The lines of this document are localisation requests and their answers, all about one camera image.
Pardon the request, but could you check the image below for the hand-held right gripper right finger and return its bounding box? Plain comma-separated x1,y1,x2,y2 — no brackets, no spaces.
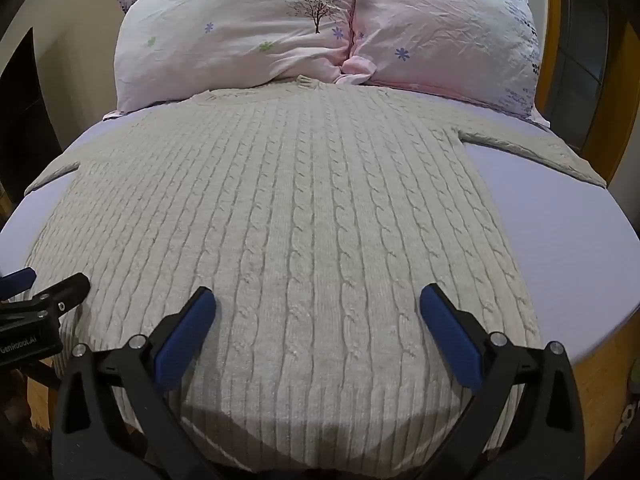
419,283,587,480

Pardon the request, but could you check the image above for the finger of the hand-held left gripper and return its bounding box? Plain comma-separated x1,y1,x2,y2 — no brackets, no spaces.
0,268,38,301
0,273,91,332

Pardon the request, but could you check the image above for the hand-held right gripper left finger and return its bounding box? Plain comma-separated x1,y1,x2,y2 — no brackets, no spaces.
51,286,221,480

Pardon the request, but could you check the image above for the pink floral pillow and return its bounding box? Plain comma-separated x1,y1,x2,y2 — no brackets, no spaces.
336,0,551,128
102,0,357,121

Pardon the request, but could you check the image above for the cream cable-knit sweater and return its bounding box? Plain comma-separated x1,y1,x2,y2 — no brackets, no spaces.
24,75,608,477

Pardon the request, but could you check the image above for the wooden headboard frame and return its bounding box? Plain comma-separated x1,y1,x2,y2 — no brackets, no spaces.
542,0,640,191

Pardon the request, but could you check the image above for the bed with lavender sheet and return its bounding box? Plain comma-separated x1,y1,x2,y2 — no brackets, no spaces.
0,92,640,363

